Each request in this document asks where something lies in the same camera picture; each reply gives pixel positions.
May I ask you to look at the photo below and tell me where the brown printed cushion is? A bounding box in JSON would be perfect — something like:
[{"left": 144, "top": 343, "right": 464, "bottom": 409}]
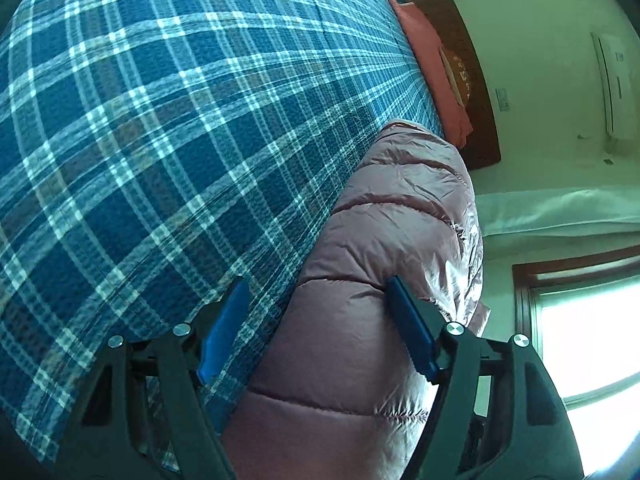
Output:
[{"left": 439, "top": 45, "right": 473, "bottom": 111}]

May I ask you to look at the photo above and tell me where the dark wooden headboard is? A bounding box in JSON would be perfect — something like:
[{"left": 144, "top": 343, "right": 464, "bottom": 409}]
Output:
[{"left": 400, "top": 0, "right": 502, "bottom": 171}]

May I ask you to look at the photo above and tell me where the white wall air conditioner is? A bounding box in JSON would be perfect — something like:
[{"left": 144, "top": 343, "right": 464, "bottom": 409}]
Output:
[{"left": 590, "top": 31, "right": 640, "bottom": 138}]

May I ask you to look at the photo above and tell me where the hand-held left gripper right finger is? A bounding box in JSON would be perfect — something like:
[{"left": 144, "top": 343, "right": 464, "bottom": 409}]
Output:
[{"left": 386, "top": 275, "right": 586, "bottom": 480}]

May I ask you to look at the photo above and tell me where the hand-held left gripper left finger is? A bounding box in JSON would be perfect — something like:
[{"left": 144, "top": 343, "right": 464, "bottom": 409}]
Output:
[{"left": 55, "top": 276, "right": 251, "bottom": 480}]

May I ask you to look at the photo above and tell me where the pale green curtain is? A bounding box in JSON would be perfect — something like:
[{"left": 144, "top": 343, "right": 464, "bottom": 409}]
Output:
[{"left": 475, "top": 187, "right": 640, "bottom": 241}]

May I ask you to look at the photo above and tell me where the bed with blue plaid sheet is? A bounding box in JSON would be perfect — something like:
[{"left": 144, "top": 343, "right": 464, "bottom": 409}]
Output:
[{"left": 0, "top": 0, "right": 446, "bottom": 476}]

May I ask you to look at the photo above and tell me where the brown wooden framed window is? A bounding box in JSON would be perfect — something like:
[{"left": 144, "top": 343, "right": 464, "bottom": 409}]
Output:
[{"left": 512, "top": 247, "right": 640, "bottom": 461}]

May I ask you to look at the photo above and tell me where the pink down jacket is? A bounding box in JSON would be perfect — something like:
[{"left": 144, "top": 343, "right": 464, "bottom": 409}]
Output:
[{"left": 220, "top": 119, "right": 492, "bottom": 480}]

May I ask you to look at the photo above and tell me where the pink pillow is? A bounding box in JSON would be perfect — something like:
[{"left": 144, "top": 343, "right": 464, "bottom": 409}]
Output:
[{"left": 387, "top": 0, "right": 475, "bottom": 150}]

